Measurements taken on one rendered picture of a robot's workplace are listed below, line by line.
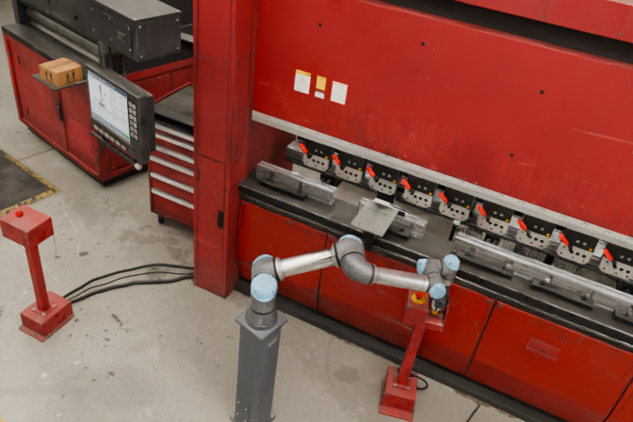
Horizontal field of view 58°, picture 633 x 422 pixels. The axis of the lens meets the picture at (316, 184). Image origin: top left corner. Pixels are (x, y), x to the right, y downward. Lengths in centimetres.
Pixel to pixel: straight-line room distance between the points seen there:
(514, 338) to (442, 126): 121
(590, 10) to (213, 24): 169
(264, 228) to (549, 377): 179
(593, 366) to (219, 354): 206
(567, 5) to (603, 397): 200
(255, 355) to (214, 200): 106
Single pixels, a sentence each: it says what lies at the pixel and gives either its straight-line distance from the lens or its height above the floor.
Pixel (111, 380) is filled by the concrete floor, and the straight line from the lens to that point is 356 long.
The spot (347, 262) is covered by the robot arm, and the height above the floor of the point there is 113.
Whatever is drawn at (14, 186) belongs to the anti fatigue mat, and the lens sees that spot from 510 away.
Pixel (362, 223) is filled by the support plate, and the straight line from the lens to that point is 301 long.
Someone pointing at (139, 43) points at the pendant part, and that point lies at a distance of 268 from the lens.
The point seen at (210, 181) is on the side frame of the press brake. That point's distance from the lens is 339.
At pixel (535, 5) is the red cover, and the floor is 222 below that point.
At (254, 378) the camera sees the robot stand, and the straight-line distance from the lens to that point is 293.
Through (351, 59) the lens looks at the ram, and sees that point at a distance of 288.
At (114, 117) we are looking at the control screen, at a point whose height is 141.
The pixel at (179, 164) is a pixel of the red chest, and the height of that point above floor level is 64.
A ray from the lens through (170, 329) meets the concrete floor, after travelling 376.
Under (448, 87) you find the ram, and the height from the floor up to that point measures 177.
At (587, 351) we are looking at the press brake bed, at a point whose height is 68.
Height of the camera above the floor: 280
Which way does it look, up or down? 34 degrees down
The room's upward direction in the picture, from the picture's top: 8 degrees clockwise
